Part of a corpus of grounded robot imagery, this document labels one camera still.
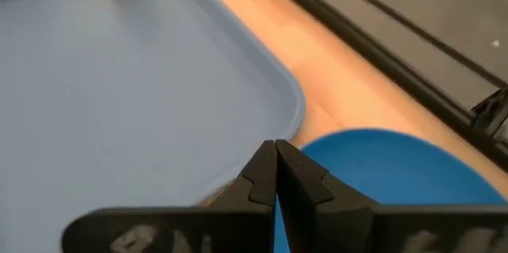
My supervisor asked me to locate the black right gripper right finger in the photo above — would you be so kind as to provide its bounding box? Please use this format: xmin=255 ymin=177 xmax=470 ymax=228
xmin=275 ymin=139 xmax=508 ymax=253

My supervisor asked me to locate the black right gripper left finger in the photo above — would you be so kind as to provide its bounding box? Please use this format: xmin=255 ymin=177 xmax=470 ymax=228
xmin=60 ymin=139 xmax=278 ymax=253

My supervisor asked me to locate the blue round plate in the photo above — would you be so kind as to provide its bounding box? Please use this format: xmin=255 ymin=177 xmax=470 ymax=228
xmin=273 ymin=128 xmax=507 ymax=253

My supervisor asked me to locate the light blue plastic tray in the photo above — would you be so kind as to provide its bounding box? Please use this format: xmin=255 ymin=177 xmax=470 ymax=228
xmin=0 ymin=0 xmax=306 ymax=253

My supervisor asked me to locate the black aluminium table frame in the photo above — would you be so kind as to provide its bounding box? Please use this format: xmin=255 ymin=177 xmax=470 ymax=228
xmin=253 ymin=0 xmax=508 ymax=173

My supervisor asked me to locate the black bar camera mount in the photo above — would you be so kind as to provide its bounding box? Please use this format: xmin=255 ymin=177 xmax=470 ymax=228
xmin=471 ymin=87 xmax=508 ymax=140

